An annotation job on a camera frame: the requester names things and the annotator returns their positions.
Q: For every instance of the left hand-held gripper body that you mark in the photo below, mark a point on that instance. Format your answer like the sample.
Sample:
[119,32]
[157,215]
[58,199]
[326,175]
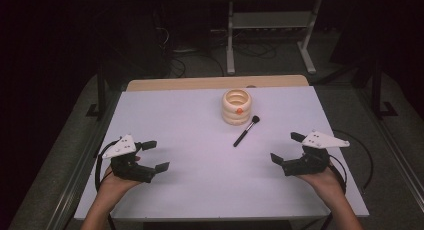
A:
[128,168]

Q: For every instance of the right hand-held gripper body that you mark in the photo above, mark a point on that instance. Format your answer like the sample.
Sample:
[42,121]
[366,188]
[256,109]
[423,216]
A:
[308,161]

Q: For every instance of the black makeup brush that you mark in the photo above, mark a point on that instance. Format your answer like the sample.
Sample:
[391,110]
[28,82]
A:
[245,134]

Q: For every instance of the person's left hand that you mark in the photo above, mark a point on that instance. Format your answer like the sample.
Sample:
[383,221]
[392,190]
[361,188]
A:
[115,183]

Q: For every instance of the person's right hand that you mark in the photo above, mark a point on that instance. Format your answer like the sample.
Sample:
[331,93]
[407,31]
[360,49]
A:
[321,181]

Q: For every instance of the white table cover board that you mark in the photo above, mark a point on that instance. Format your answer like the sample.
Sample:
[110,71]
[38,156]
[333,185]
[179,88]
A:
[200,183]

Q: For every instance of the cream ribbed round holder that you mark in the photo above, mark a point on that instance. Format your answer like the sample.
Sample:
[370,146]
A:
[236,116]

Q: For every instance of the wooden table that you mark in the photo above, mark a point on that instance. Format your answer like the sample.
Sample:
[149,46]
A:
[186,83]

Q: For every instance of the black metal stand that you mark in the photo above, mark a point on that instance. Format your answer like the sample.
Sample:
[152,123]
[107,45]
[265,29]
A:
[101,90]
[377,90]

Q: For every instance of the aluminium floor rail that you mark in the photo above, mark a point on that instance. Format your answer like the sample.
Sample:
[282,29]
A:
[400,156]
[76,176]

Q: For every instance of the white metal desk frame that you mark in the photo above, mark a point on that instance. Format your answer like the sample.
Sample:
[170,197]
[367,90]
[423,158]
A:
[230,40]

